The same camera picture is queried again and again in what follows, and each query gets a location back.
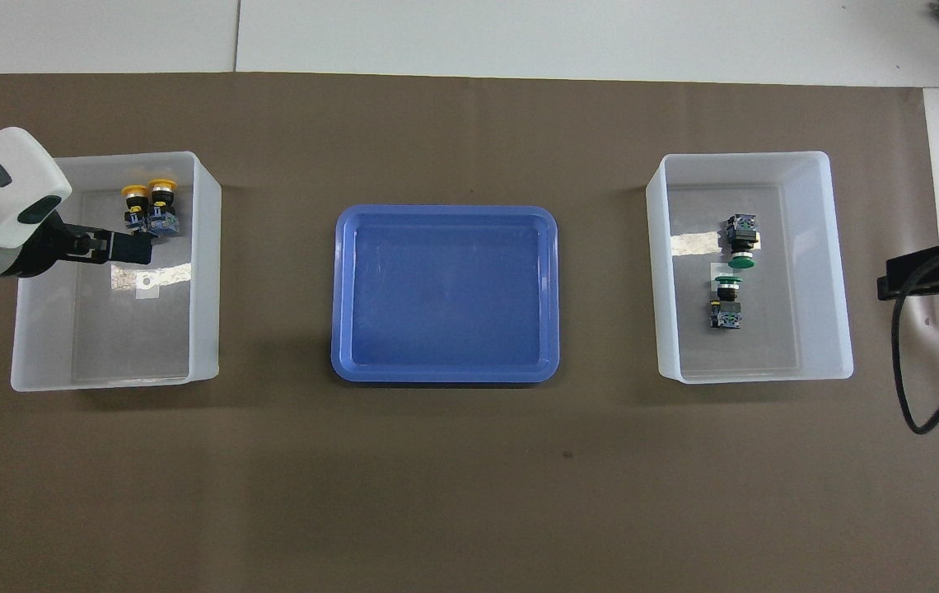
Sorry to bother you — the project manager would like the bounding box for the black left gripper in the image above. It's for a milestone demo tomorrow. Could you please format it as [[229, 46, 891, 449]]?
[[21, 212, 153, 279]]

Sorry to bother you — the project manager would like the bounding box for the yellow push button switch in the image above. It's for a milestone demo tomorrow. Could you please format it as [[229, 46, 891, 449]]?
[[121, 184, 149, 233], [147, 178, 180, 236]]

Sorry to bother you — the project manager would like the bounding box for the green push button switch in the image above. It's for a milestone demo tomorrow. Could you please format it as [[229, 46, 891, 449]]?
[[710, 276, 745, 330], [725, 212, 760, 271]]

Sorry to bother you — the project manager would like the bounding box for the translucent white plastic box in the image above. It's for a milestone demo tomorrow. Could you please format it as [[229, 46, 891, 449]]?
[[11, 151, 223, 393], [645, 151, 855, 385]]

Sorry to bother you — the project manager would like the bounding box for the blue plastic tray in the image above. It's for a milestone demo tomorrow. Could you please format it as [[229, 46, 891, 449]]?
[[331, 204, 560, 385]]

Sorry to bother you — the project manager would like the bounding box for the brown paper mat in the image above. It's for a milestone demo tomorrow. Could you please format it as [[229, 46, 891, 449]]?
[[0, 72, 939, 593]]

